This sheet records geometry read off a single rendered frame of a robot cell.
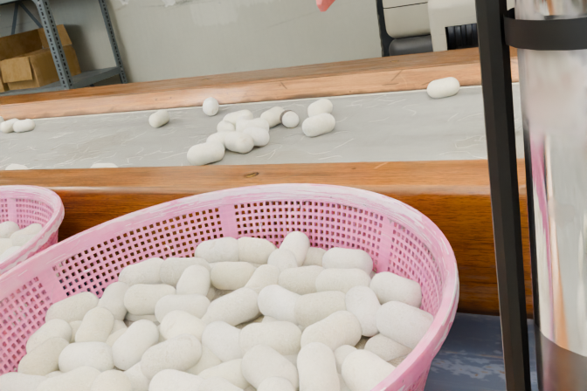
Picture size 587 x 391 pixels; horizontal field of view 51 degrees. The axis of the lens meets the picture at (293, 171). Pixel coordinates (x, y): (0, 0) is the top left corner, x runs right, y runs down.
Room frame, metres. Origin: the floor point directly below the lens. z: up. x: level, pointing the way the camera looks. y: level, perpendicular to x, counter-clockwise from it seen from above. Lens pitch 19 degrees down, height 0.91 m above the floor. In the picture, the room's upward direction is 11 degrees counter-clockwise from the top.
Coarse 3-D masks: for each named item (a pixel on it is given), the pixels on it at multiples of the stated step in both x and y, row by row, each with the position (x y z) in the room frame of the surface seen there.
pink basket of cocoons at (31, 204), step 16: (0, 192) 0.53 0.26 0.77; (16, 192) 0.52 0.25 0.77; (32, 192) 0.51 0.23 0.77; (48, 192) 0.49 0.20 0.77; (0, 208) 0.53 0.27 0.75; (16, 208) 0.52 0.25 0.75; (32, 208) 0.51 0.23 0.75; (48, 208) 0.49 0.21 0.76; (48, 224) 0.41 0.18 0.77; (32, 240) 0.38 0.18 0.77; (48, 240) 0.41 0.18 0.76; (16, 256) 0.37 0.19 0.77; (32, 256) 0.39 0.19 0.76; (0, 272) 0.35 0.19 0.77; (32, 288) 0.39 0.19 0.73; (16, 304) 0.37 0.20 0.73
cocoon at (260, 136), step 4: (248, 128) 0.62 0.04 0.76; (252, 128) 0.61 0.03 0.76; (256, 128) 0.61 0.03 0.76; (260, 128) 0.61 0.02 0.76; (244, 132) 0.62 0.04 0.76; (248, 132) 0.61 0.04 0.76; (252, 132) 0.61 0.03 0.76; (256, 132) 0.60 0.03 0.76; (260, 132) 0.60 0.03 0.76; (264, 132) 0.60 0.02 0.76; (252, 136) 0.60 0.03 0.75; (256, 136) 0.60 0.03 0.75; (260, 136) 0.60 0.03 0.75; (264, 136) 0.60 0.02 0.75; (268, 136) 0.60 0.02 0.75; (256, 140) 0.60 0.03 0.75; (260, 140) 0.60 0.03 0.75; (264, 140) 0.60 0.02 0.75; (268, 140) 0.60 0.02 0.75; (256, 144) 0.60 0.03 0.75; (260, 144) 0.60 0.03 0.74; (264, 144) 0.60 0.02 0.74
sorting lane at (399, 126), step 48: (336, 96) 0.76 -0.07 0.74; (384, 96) 0.72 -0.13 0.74; (480, 96) 0.64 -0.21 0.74; (0, 144) 0.88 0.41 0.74; (48, 144) 0.82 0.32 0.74; (96, 144) 0.76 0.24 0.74; (144, 144) 0.71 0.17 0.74; (192, 144) 0.67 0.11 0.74; (288, 144) 0.60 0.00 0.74; (336, 144) 0.56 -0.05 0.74; (384, 144) 0.54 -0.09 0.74; (432, 144) 0.51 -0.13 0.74; (480, 144) 0.49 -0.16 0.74
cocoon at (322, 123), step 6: (318, 114) 0.61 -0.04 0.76; (324, 114) 0.61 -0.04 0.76; (330, 114) 0.61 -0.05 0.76; (306, 120) 0.60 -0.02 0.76; (312, 120) 0.60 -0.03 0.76; (318, 120) 0.60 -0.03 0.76; (324, 120) 0.60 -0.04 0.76; (330, 120) 0.61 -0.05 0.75; (306, 126) 0.60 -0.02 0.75; (312, 126) 0.60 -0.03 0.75; (318, 126) 0.60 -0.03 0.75; (324, 126) 0.60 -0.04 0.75; (330, 126) 0.60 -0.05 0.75; (306, 132) 0.60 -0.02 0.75; (312, 132) 0.60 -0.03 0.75; (318, 132) 0.60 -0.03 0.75; (324, 132) 0.60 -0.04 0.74
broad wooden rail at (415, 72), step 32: (320, 64) 0.89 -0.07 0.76; (352, 64) 0.84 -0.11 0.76; (384, 64) 0.79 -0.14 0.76; (416, 64) 0.75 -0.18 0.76; (448, 64) 0.72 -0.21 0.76; (512, 64) 0.68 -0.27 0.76; (32, 96) 1.14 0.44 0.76; (64, 96) 1.06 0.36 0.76; (96, 96) 0.99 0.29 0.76; (128, 96) 0.95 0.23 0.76; (160, 96) 0.92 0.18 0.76; (192, 96) 0.89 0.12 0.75; (224, 96) 0.86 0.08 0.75; (256, 96) 0.83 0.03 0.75; (288, 96) 0.80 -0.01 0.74; (320, 96) 0.78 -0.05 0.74
